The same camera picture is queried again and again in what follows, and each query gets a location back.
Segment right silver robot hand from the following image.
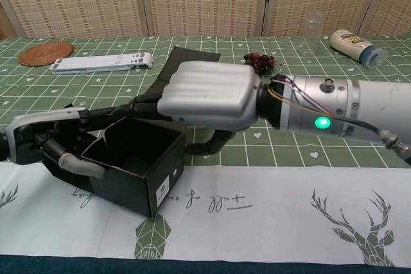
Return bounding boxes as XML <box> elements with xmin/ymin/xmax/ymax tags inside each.
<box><xmin>127</xmin><ymin>61</ymin><xmax>274</xmax><ymax>158</ymax></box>

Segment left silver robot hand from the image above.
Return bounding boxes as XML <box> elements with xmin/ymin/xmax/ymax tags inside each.
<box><xmin>4</xmin><ymin>105</ymin><xmax>129</xmax><ymax>179</ymax></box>

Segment black cardboard folding box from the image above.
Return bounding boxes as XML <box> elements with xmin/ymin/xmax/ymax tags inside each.
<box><xmin>41</xmin><ymin>46</ymin><xmax>222</xmax><ymax>219</ymax></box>

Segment bunch of dark red grapes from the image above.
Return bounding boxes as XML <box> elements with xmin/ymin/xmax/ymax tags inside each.
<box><xmin>243</xmin><ymin>52</ymin><xmax>283</xmax><ymax>76</ymax></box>

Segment round woven rattan coaster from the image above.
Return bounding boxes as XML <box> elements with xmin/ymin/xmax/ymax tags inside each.
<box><xmin>18</xmin><ymin>42</ymin><xmax>74</xmax><ymax>67</ymax></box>

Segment white folded laptop stand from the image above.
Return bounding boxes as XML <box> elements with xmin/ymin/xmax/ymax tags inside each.
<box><xmin>50</xmin><ymin>52</ymin><xmax>154</xmax><ymax>76</ymax></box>

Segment clear plastic cup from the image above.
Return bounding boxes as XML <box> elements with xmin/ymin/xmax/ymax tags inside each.
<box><xmin>297</xmin><ymin>11</ymin><xmax>325</xmax><ymax>60</ymax></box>

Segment green checked deer tablecloth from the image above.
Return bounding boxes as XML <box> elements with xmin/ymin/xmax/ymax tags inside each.
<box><xmin>0</xmin><ymin>35</ymin><xmax>411</xmax><ymax>270</ymax></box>

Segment mayonnaise squeeze bottle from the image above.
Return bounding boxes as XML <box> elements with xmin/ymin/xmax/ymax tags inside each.
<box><xmin>329</xmin><ymin>29</ymin><xmax>389</xmax><ymax>69</ymax></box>

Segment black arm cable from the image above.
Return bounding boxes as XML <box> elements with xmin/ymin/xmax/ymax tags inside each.
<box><xmin>378</xmin><ymin>129</ymin><xmax>411</xmax><ymax>167</ymax></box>

